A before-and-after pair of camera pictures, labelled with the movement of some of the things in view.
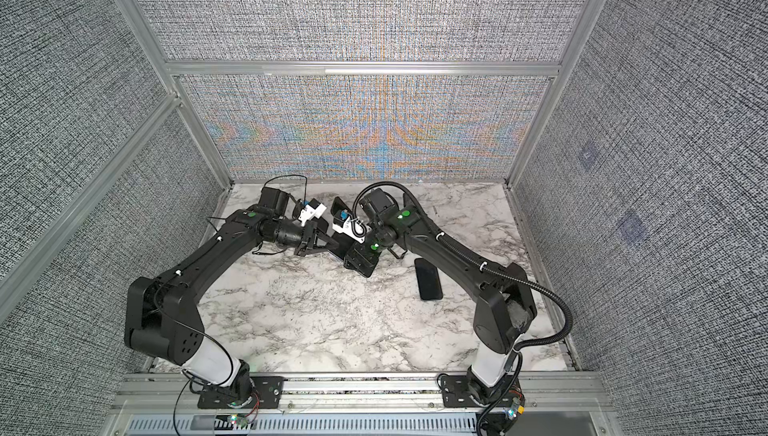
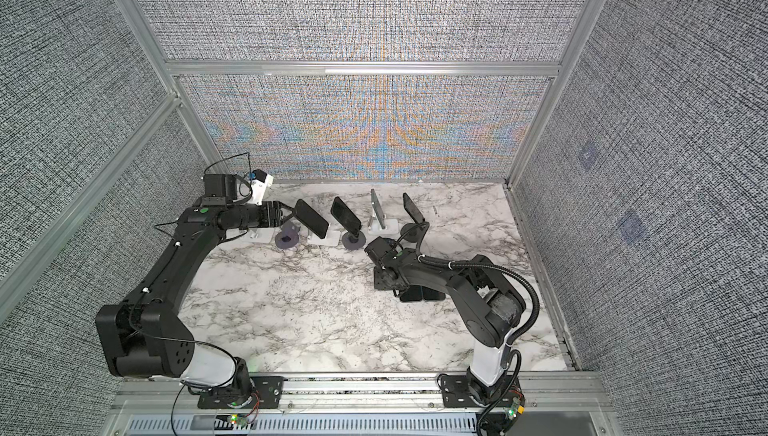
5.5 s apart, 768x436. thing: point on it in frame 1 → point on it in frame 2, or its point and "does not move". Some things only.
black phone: [345, 243] → [413, 293]
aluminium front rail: [551, 404] does not move
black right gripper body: [369, 253] → [380, 282]
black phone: [339, 211] does not move
